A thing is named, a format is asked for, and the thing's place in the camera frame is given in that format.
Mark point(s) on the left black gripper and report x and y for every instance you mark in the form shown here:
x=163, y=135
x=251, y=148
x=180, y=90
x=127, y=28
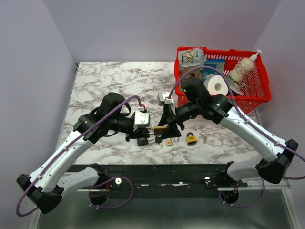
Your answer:
x=138, y=133

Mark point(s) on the black-headed keys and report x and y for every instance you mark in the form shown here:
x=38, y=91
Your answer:
x=157, y=140

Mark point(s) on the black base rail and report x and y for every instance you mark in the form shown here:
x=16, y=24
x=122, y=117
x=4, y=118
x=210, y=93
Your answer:
x=163, y=181

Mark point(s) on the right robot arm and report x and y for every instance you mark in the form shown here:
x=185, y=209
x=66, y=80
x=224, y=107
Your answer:
x=276, y=154

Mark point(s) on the cream pump lotion bottle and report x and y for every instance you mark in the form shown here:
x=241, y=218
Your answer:
x=242, y=69

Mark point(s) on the blue plastic package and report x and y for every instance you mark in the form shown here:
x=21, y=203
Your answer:
x=215, y=63

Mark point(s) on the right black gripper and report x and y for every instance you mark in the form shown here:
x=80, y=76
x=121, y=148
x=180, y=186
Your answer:
x=167, y=116

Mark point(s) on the yellow padlock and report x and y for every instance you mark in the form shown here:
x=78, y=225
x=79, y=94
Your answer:
x=191, y=139

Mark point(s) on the red plastic basket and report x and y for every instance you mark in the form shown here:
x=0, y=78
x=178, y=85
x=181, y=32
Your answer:
x=251, y=91

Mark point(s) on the white toilet paper roll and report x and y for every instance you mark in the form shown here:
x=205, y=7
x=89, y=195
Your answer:
x=215, y=85

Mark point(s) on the small brass padlock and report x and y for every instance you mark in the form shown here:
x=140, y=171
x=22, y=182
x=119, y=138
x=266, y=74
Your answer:
x=168, y=142

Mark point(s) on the brown tape roll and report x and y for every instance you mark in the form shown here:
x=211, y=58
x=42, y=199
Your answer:
x=195, y=73

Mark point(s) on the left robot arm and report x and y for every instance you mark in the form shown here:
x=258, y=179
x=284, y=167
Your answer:
x=47, y=185

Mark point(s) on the large brass padlock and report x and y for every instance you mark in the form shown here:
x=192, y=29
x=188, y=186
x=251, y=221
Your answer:
x=156, y=130

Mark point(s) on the light blue wipes pack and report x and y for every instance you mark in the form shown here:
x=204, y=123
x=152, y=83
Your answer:
x=191, y=57

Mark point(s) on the black padlock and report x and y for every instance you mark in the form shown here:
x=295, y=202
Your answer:
x=142, y=141

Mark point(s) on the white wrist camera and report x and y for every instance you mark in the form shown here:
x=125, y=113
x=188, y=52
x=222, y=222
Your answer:
x=141, y=118
x=164, y=99

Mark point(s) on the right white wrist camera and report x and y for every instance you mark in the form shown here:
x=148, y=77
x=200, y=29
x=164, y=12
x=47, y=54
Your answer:
x=164, y=99

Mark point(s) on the silver key bunch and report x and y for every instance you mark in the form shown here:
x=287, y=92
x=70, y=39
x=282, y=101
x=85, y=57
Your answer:
x=203, y=138

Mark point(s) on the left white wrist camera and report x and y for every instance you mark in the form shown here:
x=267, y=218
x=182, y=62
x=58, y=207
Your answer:
x=141, y=118

